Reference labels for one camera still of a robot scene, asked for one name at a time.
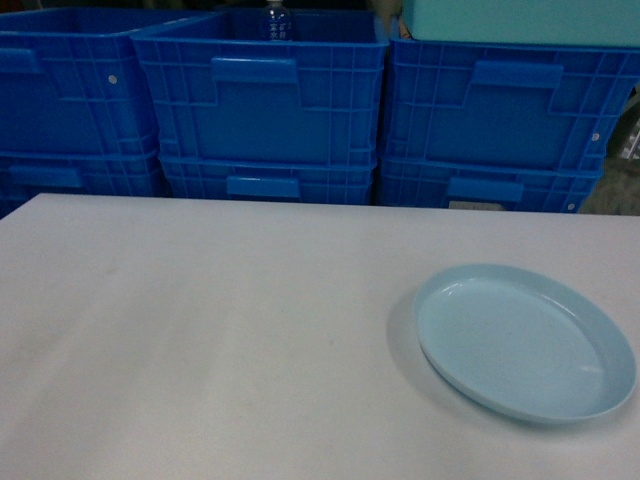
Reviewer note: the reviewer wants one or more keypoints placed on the blue crate top left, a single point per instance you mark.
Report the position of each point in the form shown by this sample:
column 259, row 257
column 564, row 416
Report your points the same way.
column 71, row 82

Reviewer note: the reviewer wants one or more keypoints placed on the blue crate top right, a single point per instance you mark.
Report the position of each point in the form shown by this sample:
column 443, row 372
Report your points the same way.
column 546, row 107

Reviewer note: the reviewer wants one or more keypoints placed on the blue crate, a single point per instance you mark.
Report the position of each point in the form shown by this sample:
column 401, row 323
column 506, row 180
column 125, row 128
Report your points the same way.
column 200, row 178
column 435, row 184
column 71, row 82
column 221, row 91
column 546, row 107
column 25, row 176

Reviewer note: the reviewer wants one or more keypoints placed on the teal box on crate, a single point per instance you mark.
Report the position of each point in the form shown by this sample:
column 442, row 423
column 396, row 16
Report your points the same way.
column 536, row 22

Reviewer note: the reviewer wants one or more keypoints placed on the blue crate top middle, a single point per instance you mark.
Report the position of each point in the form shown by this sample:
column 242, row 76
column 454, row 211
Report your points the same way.
column 221, row 91

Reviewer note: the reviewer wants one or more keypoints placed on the blue crate bottom middle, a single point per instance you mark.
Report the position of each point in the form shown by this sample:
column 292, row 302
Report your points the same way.
column 200, row 178

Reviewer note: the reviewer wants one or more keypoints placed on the light blue oval tray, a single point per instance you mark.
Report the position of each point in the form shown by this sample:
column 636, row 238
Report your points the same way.
column 523, row 345

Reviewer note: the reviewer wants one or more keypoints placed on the clear water bottle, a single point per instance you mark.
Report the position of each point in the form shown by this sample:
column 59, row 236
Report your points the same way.
column 276, row 22

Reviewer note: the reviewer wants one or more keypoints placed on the blue crate bottom right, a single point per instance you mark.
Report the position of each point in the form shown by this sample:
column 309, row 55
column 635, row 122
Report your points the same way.
column 435, row 184

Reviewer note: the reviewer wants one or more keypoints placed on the blue crate bottom left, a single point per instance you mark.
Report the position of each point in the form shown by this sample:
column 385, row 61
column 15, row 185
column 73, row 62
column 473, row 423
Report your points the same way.
column 25, row 176

